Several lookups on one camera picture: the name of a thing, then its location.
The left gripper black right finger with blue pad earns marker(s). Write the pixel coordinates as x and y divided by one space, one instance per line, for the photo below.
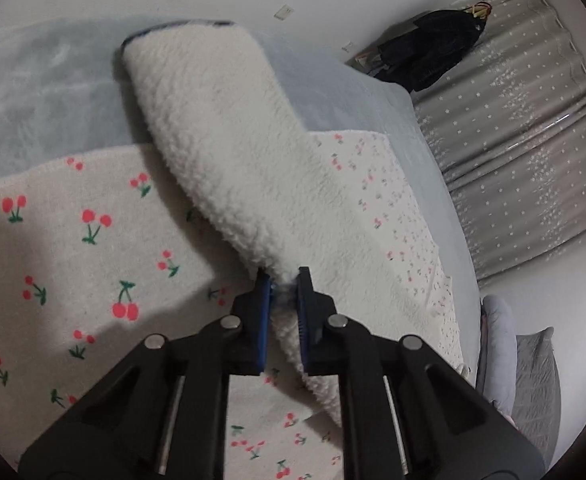
405 412

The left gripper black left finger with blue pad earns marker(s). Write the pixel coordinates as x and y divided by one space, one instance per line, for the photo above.
160 413

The white fleece jacket navy trim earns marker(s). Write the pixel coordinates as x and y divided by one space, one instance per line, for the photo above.
337 202

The lavender folded blanket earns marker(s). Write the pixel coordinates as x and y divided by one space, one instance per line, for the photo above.
497 364

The grey textured pillow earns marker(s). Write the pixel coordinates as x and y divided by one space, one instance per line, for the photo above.
537 406

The cherry print cream sheet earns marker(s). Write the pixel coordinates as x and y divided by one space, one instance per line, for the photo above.
100 249

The grey dotted curtain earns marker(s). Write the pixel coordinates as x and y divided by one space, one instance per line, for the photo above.
507 126

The light blue bed blanket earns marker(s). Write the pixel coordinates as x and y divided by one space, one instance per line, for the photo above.
64 91

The black hanging garment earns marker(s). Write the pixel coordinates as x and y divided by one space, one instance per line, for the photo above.
417 59

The white wall socket plate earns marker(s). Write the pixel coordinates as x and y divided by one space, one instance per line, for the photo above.
283 13

